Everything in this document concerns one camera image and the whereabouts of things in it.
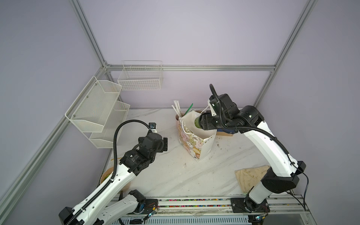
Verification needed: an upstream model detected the green paper coffee cup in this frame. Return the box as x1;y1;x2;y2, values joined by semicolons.
194;116;203;129

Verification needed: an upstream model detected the white mesh two-tier shelf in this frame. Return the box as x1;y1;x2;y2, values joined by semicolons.
65;76;130;149

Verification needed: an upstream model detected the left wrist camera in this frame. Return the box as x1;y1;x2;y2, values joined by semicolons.
148;122;158;133

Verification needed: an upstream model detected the green wrapped straw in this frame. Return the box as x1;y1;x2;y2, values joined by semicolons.
184;103;193;115

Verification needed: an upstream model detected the white wrapped straw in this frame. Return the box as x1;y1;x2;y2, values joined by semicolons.
172;100;182;118

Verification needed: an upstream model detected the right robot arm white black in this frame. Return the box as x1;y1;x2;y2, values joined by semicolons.
195;94;306;212

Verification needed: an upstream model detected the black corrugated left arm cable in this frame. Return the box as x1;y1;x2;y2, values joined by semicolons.
111;119;150;181

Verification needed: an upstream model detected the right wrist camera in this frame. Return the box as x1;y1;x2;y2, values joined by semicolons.
208;99;217;117

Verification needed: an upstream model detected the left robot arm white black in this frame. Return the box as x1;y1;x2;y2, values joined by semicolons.
59;132;168;225

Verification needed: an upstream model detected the beige cloth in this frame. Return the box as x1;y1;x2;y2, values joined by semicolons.
235;165;270;194

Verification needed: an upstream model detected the cartoon animal paper gift bag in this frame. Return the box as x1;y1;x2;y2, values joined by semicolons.
175;110;217;162

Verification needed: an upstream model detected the white wire basket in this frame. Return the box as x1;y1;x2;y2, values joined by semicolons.
118;61;163;91

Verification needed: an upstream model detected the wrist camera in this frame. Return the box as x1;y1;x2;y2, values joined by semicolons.
148;122;158;133
208;99;217;117

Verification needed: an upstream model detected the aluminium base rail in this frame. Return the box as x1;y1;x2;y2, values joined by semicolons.
114;194;316;225

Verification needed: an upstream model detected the cardboard box of blue napkins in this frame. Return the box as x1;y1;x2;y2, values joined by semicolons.
216;128;234;137

